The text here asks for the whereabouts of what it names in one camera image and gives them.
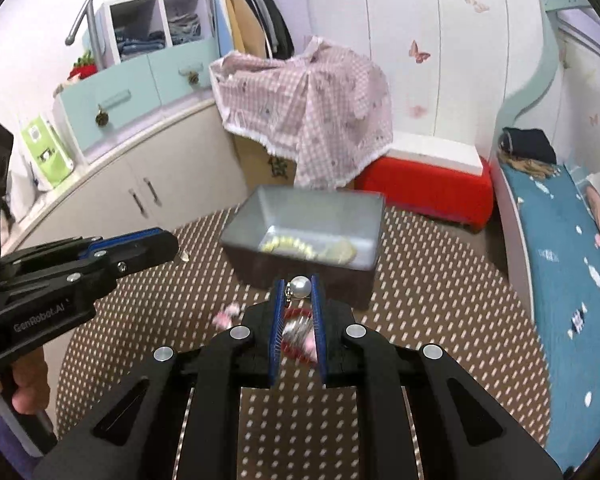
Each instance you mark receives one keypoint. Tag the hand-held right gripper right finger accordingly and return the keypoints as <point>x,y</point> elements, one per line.
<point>320,335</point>

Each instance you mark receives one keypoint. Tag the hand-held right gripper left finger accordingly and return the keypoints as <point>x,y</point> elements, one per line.
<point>278,330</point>

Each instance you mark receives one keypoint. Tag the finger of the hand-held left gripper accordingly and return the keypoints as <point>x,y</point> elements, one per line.
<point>145,252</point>
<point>125,239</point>

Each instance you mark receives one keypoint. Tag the red pink bead ornament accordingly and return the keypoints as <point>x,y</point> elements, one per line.
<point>296,332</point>

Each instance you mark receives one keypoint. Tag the pearl earring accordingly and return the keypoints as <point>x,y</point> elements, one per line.
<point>300,287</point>

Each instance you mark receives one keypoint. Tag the small pink ornament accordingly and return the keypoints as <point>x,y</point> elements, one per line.
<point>225,316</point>

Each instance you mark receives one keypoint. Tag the grey rectangular box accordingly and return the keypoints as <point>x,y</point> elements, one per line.
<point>300,210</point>

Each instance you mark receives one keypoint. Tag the person's left forearm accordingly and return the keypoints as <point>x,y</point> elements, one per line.
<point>0,445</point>

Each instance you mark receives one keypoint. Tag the person's left hand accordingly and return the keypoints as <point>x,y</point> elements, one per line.
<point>27,385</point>

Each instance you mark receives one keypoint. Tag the white curved cabinet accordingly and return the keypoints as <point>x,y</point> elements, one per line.
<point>180,160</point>

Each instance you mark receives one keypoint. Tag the brown dotted table mat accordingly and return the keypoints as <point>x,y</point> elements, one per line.
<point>430,310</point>

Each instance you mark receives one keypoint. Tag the green paper bag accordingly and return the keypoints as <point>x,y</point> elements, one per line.
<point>45,150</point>

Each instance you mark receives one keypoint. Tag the pinecone ornament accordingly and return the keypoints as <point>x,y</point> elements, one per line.
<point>101,119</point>
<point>194,79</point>

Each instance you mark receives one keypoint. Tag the wide teal drawer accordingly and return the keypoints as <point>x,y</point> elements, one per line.
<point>80,120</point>

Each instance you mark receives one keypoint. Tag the cardboard box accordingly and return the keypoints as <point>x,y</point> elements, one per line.
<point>257,165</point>

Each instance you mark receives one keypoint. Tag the narrow teal drawer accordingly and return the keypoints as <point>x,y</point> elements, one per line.
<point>172,77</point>

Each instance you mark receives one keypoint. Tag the red green plush toy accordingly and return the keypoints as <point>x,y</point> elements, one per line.
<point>82,67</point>

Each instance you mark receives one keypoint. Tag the red storage bench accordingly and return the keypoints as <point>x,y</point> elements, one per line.
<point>430,195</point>

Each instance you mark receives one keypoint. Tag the folded dark jeans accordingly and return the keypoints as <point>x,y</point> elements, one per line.
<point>140,42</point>

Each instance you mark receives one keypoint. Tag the white board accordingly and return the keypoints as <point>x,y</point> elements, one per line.
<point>435,152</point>

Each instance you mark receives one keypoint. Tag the folded light jeans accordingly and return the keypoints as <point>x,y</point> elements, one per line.
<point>185,27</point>

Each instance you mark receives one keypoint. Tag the pink checked cloth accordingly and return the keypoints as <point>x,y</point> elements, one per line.
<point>320,110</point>

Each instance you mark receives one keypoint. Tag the purple cubby shelf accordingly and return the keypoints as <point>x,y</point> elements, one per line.
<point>159,15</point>

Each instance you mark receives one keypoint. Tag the grey metal handrail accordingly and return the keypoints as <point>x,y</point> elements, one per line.
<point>82,12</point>

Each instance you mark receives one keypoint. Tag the pale pink butterfly sticker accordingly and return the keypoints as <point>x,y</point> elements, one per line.
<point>417,110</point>

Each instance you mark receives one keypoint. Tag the blue printed bed sheet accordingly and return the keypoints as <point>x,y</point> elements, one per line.
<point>555,240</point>

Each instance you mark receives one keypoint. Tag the row of hanging clothes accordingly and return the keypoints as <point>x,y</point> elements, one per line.
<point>245,15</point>

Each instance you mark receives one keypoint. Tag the beige folded clothes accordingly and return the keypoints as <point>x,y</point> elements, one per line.
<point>535,167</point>

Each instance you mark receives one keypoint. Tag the dark folded clothes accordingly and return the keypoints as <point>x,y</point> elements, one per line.
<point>527,145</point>

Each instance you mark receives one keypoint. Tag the white pillow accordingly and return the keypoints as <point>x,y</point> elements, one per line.
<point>599,182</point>

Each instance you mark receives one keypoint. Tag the white wardrobe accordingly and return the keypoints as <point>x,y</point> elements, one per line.
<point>430,5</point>

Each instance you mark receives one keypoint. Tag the teal bunk bed frame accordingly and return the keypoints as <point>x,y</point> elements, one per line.
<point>550,45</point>

